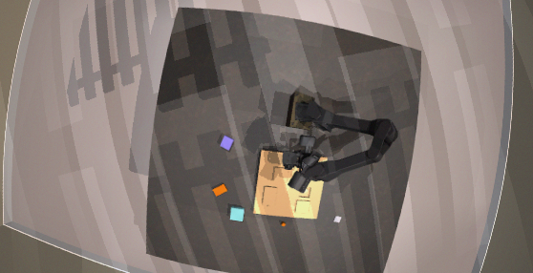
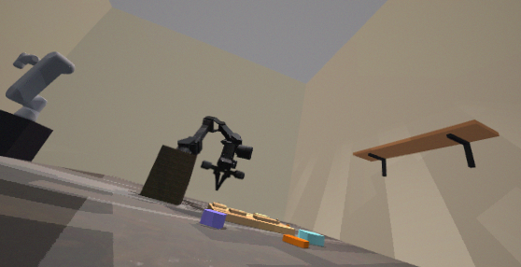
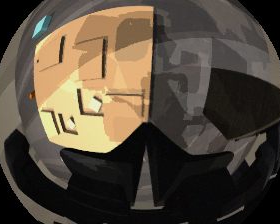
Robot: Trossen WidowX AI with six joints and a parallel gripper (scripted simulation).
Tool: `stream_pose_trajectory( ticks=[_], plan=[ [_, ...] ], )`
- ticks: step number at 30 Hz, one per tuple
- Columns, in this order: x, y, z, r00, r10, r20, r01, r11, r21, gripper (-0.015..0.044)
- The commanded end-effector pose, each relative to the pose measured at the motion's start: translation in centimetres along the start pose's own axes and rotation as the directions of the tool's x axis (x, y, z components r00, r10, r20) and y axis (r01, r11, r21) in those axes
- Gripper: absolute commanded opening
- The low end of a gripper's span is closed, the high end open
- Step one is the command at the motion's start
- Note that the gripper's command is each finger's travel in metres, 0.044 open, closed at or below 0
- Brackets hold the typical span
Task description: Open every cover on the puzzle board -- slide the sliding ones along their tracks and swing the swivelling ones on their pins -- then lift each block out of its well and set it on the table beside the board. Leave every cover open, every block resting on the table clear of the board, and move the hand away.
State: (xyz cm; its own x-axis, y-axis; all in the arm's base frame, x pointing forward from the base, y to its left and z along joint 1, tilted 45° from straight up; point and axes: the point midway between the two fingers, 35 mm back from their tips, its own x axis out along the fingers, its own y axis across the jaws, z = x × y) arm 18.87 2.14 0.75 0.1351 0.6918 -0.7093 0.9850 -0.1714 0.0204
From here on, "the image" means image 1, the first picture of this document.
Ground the purple block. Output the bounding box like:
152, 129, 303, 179
221, 136, 234, 151

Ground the light blue flat block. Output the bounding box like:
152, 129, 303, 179
230, 206, 245, 221

